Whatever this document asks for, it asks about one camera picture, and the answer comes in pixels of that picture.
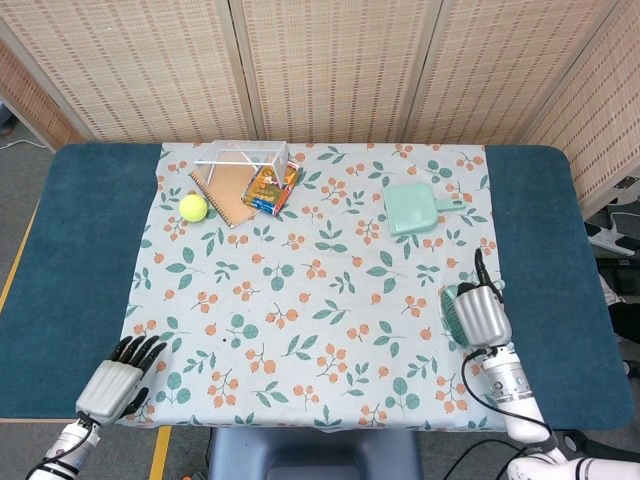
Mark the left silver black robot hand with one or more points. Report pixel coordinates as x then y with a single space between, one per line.
112 390

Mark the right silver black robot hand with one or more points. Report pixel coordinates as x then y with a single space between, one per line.
482 315

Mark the green plastic brush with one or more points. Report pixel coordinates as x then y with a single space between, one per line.
448 316

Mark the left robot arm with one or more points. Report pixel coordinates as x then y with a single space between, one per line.
65 445

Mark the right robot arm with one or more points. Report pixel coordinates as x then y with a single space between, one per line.
507 382

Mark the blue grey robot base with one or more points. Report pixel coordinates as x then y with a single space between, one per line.
315 455

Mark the mint green dustpan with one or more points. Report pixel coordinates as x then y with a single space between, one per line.
410 210

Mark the white power strip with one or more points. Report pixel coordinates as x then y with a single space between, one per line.
607 237

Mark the black caster wheel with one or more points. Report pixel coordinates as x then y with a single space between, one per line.
575 442

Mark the floral printed tablecloth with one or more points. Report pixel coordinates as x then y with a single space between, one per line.
300 250

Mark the yellow tennis ball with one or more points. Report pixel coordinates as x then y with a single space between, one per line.
193 208

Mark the brown spiral notebook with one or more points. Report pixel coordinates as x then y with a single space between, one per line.
229 196

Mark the colourful snack packet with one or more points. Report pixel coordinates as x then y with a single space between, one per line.
265 193

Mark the clear plastic box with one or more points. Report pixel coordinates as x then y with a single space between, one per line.
280 159

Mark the woven bamboo folding screen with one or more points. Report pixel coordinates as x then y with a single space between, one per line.
325 65

